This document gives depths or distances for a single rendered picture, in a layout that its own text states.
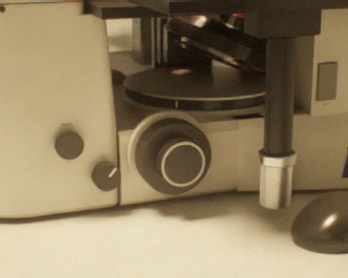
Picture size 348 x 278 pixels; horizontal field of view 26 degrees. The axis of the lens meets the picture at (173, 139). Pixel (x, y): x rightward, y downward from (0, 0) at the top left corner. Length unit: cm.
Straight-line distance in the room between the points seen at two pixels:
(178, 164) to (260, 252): 10
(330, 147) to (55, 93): 26
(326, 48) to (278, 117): 11
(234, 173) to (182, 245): 12
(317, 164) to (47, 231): 25
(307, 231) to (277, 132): 9
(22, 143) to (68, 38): 9
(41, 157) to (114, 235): 9
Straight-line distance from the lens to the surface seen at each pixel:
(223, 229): 65
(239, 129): 70
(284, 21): 62
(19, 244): 63
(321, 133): 73
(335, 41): 73
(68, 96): 64
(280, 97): 63
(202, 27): 74
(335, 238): 61
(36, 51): 63
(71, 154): 64
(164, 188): 66
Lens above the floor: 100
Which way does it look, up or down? 16 degrees down
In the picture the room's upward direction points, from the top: straight up
